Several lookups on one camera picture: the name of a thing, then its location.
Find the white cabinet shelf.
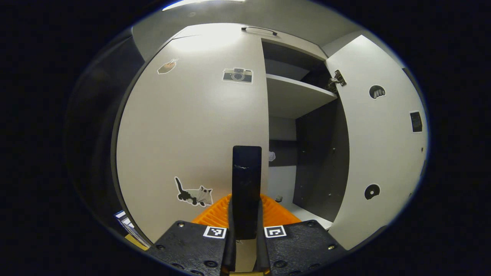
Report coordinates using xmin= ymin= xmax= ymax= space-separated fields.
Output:
xmin=264 ymin=58 xmax=311 ymax=81
xmin=266 ymin=74 xmax=338 ymax=119

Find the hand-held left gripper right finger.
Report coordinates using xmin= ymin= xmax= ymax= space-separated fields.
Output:
xmin=255 ymin=194 xmax=348 ymax=276

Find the white cabinet bottom board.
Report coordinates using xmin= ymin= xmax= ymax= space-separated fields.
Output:
xmin=286 ymin=201 xmax=333 ymax=230

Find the white cabinet drawer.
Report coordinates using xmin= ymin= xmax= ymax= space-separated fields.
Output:
xmin=175 ymin=24 xmax=328 ymax=61

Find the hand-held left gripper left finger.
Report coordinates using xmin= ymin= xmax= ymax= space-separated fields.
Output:
xmin=148 ymin=194 xmax=236 ymax=276

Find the white cabinet door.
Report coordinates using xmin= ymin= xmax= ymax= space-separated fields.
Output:
xmin=116 ymin=23 xmax=270 ymax=273
xmin=325 ymin=34 xmax=429 ymax=251

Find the black door handle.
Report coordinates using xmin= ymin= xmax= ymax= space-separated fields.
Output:
xmin=232 ymin=145 xmax=262 ymax=240

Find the dark drawer handle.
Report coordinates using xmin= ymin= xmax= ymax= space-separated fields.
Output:
xmin=241 ymin=26 xmax=278 ymax=36

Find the white double-door shoe cabinet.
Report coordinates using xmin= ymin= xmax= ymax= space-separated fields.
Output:
xmin=110 ymin=25 xmax=350 ymax=251

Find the metal door hinge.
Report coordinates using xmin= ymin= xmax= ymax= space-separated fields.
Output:
xmin=328 ymin=69 xmax=347 ymax=92

